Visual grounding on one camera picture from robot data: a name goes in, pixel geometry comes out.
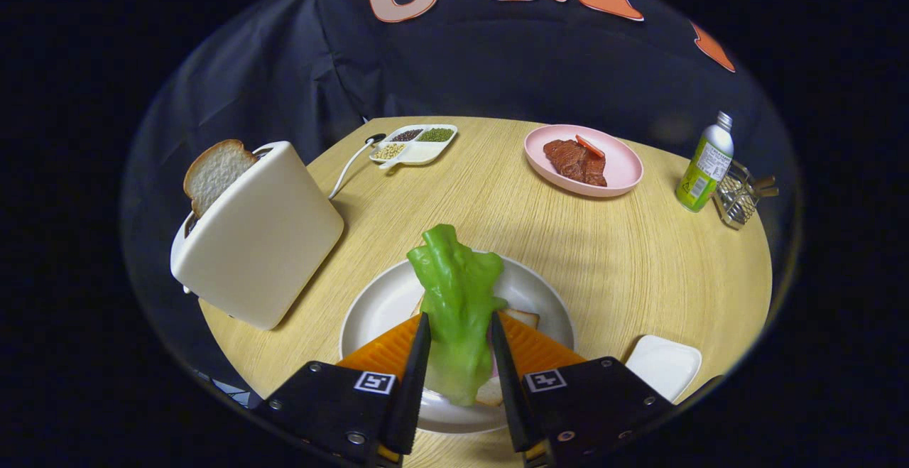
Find bread slice with crust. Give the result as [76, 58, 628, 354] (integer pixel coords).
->
[415, 298, 540, 407]

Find black backdrop cloth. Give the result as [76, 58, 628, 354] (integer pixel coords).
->
[121, 0, 803, 412]

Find green label metal bottle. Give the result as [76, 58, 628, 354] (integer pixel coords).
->
[675, 111, 734, 213]

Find white divided seasoning dish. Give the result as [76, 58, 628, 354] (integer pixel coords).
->
[368, 124, 459, 170]

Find toasted bread slice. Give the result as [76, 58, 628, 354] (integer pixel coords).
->
[183, 139, 259, 219]

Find white square plate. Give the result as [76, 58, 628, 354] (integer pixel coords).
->
[625, 334, 703, 405]

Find brown meat pieces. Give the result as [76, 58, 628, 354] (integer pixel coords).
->
[543, 138, 609, 187]

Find metal wire basket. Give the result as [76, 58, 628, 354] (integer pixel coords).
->
[712, 160, 780, 231]

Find green lettuce leaf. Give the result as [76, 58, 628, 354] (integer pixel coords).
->
[406, 224, 508, 407]

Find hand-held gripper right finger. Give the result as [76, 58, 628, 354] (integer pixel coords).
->
[489, 311, 675, 468]

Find white toaster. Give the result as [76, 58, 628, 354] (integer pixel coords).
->
[169, 141, 346, 332]

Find round white plate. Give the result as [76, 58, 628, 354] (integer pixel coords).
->
[339, 251, 576, 435]

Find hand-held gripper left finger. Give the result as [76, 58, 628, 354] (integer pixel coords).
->
[252, 312, 432, 468]

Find pink plate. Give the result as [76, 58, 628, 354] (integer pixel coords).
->
[524, 124, 644, 198]

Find white toaster cable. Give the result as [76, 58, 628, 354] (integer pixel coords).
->
[328, 134, 386, 200]

